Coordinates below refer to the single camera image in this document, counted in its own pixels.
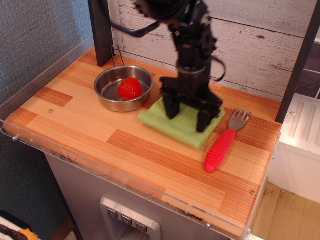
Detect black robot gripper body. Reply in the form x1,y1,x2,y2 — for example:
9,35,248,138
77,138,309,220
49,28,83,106
160,66,222,111

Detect dark left frame post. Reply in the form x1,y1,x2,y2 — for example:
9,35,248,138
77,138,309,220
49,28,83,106
88,0,113,67

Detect grey toy fridge cabinet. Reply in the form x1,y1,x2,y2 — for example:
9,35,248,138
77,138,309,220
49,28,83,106
44,152,251,240

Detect red toy strawberry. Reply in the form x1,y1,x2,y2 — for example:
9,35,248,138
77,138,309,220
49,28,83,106
118,77,143,101

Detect clear acrylic table guard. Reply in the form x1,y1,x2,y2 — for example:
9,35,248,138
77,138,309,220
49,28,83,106
2,48,281,240

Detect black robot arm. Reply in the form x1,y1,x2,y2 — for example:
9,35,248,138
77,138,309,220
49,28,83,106
134,0,222,132

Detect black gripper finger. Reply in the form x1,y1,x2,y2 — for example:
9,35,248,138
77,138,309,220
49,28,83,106
163,95,180,120
197,107,220,133

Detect stainless steel bowl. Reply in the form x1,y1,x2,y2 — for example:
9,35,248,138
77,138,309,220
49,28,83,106
93,45,154,113

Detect silver dispenser button panel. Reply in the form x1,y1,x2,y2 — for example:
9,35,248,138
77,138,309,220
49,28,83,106
100,196,162,240

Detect green cloth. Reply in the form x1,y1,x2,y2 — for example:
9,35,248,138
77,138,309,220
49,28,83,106
138,97,226,149

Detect dark frame post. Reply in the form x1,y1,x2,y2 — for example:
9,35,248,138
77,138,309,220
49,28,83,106
275,0,320,124
88,0,113,67

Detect dark right frame post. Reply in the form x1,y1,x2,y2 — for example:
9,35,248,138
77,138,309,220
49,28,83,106
275,0,320,124

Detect red-handled metal fork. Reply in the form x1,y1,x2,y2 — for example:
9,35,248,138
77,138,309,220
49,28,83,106
204,108,252,173

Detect white toy sink unit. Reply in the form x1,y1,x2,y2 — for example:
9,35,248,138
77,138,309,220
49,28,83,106
267,94,320,203

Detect yellow black object bottom-left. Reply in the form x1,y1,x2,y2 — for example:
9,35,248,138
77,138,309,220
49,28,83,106
0,224,40,240

